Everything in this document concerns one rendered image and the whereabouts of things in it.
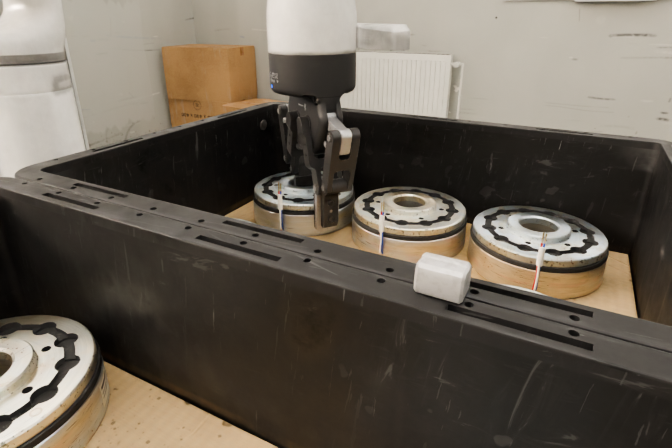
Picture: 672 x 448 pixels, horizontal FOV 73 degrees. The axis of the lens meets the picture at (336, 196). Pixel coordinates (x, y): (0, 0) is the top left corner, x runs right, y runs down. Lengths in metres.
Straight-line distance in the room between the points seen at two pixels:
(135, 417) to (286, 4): 0.29
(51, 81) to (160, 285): 0.40
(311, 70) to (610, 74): 2.94
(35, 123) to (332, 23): 0.36
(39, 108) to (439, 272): 0.51
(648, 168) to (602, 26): 2.80
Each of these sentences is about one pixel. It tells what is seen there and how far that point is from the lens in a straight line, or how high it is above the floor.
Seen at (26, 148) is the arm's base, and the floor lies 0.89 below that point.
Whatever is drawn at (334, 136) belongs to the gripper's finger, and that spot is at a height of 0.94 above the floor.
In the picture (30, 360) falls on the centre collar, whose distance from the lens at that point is 0.28.
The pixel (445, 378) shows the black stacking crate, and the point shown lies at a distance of 0.18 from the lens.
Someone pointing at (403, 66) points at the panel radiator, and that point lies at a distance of 3.28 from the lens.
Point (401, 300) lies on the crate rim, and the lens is 0.17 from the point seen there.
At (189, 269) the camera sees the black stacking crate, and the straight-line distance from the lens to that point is 0.22.
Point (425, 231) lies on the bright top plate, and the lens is 0.38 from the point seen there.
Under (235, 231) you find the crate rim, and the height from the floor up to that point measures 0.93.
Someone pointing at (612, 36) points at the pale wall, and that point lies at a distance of 3.23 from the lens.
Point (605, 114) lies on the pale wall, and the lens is 3.28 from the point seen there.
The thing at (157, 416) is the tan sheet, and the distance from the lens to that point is 0.28.
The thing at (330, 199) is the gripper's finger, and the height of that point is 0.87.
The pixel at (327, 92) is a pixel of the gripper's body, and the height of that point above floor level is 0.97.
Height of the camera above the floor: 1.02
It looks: 22 degrees down
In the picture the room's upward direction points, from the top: straight up
